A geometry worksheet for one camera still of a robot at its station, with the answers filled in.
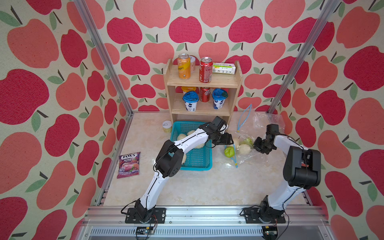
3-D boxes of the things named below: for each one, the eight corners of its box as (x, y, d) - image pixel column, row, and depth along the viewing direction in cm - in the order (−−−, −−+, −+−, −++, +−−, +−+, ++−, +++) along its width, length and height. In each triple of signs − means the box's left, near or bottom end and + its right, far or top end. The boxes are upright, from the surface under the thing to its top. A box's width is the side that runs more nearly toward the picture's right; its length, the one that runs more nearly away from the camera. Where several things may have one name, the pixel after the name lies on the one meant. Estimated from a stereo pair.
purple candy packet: (119, 178, 89) (116, 176, 86) (121, 157, 98) (119, 155, 95) (139, 174, 90) (138, 172, 87) (140, 154, 99) (138, 151, 96)
